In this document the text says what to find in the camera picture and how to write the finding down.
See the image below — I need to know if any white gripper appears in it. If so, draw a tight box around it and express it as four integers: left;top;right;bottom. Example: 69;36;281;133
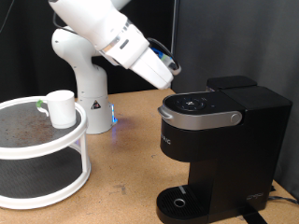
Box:
128;48;175;91

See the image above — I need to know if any brewer lid with silver handle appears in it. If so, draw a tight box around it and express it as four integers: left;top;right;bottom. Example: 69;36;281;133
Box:
157;90;246;132

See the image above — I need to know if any white mug green-taped handle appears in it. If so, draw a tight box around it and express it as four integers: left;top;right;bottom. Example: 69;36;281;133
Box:
36;90;78;130

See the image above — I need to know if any black Keurig coffee machine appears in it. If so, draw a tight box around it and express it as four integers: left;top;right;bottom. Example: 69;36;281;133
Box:
156;75;293;224

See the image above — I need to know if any grey partition panel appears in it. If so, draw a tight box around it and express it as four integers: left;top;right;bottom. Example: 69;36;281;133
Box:
169;0;299;200

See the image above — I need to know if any black backdrop curtain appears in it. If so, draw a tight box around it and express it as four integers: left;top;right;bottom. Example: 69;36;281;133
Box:
0;0;176;102

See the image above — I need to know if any black drip tray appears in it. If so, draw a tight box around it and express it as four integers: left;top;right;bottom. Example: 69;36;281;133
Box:
156;185;208;224

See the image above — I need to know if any white two-tier turntable shelf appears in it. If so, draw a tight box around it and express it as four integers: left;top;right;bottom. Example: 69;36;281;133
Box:
0;95;93;210

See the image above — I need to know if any black tape strip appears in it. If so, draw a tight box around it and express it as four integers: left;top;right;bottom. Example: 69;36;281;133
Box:
239;206;268;224

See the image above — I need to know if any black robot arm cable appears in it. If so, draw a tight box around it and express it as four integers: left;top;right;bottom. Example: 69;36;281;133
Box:
51;12;182;74

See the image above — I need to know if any braided power cable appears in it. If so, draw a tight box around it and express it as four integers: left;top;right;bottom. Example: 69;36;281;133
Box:
268;195;299;205

